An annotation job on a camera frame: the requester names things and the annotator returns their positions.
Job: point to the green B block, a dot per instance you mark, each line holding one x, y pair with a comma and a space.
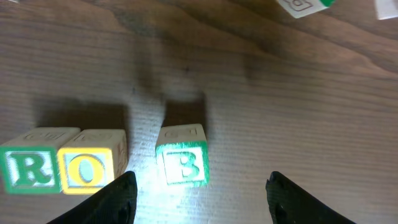
181, 153

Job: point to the green J block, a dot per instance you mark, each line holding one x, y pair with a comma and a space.
386, 9

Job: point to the green 4 block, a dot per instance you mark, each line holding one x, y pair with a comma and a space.
302, 8

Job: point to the yellow O block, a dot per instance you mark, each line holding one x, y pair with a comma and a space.
91, 160

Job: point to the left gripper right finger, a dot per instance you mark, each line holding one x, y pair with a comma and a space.
291, 204

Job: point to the green R block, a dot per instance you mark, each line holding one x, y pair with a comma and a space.
29, 162

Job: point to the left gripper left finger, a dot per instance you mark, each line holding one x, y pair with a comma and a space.
113, 204

